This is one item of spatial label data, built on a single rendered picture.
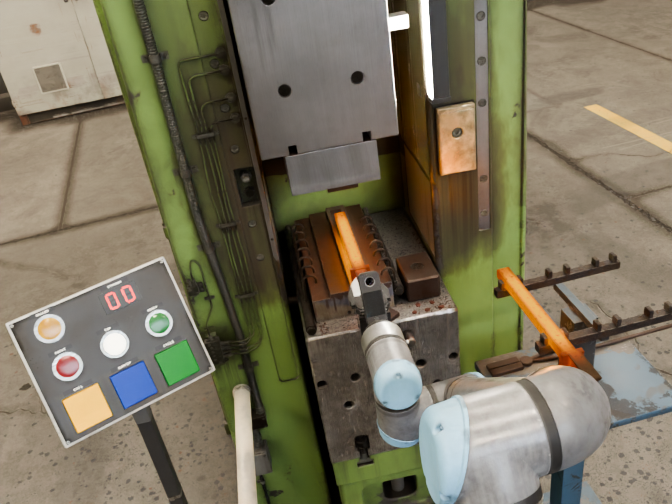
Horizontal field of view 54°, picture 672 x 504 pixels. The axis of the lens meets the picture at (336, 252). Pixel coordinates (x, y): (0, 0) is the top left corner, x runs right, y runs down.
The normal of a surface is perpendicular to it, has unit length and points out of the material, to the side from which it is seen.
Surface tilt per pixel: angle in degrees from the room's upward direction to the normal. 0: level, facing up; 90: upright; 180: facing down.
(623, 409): 0
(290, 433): 90
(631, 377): 0
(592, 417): 58
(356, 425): 90
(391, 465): 90
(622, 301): 0
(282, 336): 90
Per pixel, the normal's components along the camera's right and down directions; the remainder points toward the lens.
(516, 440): 0.09, -0.16
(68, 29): 0.24, 0.49
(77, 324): 0.41, -0.09
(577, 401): 0.37, -0.57
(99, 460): -0.14, -0.84
